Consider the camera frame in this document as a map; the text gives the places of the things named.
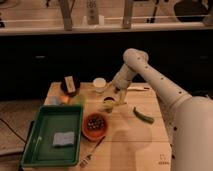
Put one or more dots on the blue sponge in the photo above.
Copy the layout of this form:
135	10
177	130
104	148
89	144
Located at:
63	139

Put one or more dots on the white plastic cup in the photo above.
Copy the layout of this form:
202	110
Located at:
99	84

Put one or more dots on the yellow banana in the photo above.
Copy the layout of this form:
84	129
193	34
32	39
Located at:
115	105

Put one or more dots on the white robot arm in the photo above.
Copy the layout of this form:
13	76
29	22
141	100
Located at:
192	145

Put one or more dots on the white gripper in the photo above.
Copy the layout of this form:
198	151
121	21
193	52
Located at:
121	80

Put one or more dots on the green pepper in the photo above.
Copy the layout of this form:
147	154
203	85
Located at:
143	117

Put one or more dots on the green plastic tray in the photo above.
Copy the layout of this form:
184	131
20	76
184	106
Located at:
39	150

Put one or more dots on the metal fork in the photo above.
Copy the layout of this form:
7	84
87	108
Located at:
88	157

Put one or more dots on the dark round container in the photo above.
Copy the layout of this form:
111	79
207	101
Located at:
70	85

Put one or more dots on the orange bowl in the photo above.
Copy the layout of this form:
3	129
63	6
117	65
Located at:
94	126

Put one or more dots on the white knife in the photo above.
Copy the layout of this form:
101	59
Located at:
138	88

